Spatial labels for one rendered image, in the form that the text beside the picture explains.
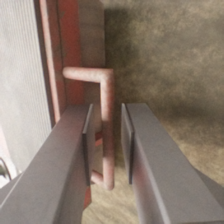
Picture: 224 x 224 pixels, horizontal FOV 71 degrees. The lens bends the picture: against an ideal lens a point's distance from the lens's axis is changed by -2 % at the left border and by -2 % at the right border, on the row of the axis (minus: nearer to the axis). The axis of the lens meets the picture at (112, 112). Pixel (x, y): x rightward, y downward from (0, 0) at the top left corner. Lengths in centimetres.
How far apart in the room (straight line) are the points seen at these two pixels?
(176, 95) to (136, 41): 9
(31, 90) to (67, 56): 6
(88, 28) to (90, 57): 3
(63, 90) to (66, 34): 6
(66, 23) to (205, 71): 16
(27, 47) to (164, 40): 16
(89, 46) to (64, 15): 6
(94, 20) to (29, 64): 10
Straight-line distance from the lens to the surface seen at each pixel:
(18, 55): 22
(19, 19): 21
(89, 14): 23
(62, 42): 18
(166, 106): 24
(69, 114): 16
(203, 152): 25
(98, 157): 29
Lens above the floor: 22
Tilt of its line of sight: 47 degrees down
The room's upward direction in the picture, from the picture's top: 115 degrees counter-clockwise
